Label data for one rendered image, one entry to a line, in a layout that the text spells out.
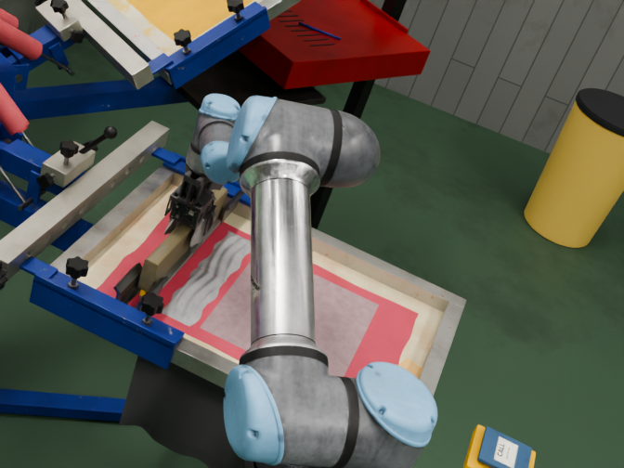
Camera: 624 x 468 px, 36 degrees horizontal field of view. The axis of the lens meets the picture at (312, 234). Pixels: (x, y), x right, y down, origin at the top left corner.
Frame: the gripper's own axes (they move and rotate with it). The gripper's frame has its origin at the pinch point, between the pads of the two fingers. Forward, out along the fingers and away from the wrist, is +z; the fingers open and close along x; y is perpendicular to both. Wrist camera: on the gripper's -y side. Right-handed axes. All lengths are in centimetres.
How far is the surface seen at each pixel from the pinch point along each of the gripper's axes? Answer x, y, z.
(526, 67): 57, -359, 60
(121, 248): -11.3, 5.1, 5.5
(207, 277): 7.7, 1.9, 4.9
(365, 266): 36.2, -25.3, 3.1
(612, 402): 140, -161, 101
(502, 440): 77, 9, 4
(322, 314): 32.9, -4.6, 5.5
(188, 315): 9.6, 16.0, 4.7
